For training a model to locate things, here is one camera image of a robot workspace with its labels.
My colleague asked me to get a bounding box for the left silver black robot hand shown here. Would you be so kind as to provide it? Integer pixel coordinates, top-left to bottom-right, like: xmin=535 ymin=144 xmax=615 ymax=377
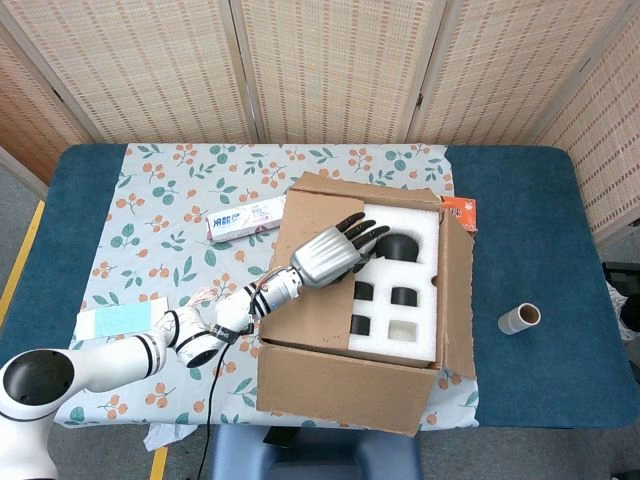
xmin=289 ymin=211 xmax=391 ymax=290

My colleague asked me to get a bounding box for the cardboard box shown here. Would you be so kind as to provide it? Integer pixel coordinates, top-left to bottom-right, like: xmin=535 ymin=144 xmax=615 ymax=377
xmin=255 ymin=170 xmax=479 ymax=439

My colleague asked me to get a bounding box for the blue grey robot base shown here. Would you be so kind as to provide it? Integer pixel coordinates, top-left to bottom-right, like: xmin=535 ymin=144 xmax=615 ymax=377
xmin=209 ymin=427 xmax=424 ymax=480

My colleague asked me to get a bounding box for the white toothpaste box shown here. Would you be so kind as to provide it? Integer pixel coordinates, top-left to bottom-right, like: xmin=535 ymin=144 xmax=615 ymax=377
xmin=205 ymin=195 xmax=287 ymax=245

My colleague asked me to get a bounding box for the dark green plastic bin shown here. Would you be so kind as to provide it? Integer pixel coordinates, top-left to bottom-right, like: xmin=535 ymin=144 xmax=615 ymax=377
xmin=602 ymin=260 xmax=640 ymax=296

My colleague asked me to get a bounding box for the black teapot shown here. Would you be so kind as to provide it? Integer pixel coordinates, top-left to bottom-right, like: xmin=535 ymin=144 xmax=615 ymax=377
xmin=374 ymin=233 xmax=421 ymax=264

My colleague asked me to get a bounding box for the white foam insert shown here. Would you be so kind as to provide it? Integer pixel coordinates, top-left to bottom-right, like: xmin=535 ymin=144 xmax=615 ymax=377
xmin=347 ymin=202 xmax=441 ymax=365

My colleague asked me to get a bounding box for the orange printed carton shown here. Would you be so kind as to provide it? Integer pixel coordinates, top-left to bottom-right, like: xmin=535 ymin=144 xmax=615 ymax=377
xmin=439 ymin=195 xmax=479 ymax=235

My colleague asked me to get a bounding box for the floral print tablecloth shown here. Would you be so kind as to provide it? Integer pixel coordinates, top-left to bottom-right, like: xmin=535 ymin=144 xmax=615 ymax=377
xmin=47 ymin=142 xmax=481 ymax=431

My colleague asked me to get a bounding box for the black flat device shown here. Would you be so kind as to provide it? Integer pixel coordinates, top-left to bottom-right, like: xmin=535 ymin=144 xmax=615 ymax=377
xmin=263 ymin=427 xmax=301 ymax=450

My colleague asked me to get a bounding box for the woven folding screen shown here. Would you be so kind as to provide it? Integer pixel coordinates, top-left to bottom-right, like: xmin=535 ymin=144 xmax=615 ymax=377
xmin=0 ymin=0 xmax=640 ymax=236

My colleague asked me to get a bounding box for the cardboard tube roll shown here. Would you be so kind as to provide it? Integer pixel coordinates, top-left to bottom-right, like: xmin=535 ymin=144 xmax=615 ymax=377
xmin=498 ymin=302 xmax=544 ymax=336

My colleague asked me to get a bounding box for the teal white tasselled bookmark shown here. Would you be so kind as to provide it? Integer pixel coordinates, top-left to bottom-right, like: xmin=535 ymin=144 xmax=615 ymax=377
xmin=74 ymin=285 xmax=221 ymax=342

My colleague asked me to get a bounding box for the crumpled white paper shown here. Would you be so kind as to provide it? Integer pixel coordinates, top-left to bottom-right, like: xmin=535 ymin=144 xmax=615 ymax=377
xmin=143 ymin=423 xmax=199 ymax=452

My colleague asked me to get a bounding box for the yellow floor tape strip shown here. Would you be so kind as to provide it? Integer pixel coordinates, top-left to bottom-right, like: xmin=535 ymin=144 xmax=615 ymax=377
xmin=0 ymin=199 xmax=46 ymax=301
xmin=149 ymin=447 xmax=170 ymax=480

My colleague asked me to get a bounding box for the crumpled white plastic bag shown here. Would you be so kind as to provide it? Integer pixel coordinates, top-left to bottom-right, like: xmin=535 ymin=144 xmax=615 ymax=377
xmin=607 ymin=280 xmax=640 ymax=342

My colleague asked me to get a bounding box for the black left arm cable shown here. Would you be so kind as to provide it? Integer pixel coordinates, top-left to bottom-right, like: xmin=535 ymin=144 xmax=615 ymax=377
xmin=197 ymin=319 xmax=251 ymax=480

